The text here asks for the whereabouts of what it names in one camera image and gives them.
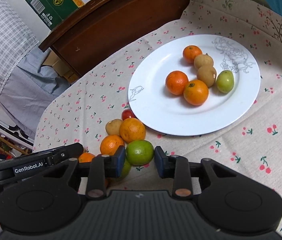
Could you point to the orange tangerine on cloth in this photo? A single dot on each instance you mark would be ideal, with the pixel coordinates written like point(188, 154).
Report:
point(110, 144)

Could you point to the yellow brown longan fruit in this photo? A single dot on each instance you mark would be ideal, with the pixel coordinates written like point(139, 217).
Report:
point(113, 127)

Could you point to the cherry print tablecloth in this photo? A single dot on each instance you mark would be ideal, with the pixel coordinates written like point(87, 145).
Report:
point(241, 130)

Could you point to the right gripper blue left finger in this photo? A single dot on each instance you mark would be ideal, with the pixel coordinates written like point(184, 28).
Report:
point(103, 167)

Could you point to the red cherry tomato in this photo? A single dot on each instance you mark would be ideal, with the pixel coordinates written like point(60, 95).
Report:
point(127, 113)

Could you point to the small orange tangerine edge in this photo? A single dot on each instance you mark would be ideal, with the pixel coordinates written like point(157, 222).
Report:
point(86, 157)

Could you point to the white floral plate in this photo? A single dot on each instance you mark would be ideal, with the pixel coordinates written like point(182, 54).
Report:
point(171, 114)

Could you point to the green fruit under finger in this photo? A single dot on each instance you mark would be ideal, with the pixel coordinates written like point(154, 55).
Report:
point(126, 169)

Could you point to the large orange tangerine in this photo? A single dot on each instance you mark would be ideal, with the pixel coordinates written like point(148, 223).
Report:
point(132, 129)

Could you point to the dark wooden cabinet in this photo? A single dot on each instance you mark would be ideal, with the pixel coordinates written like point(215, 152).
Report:
point(101, 27)

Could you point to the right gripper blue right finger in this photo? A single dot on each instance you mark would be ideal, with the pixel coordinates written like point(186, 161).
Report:
point(177, 168)

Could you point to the orange tangerine plate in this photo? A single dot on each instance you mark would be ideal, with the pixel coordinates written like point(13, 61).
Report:
point(190, 52)
point(175, 82)

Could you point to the green lime fruit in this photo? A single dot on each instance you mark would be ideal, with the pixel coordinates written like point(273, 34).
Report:
point(139, 152)

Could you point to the small green fruit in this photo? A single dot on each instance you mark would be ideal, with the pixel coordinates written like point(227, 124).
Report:
point(225, 81)

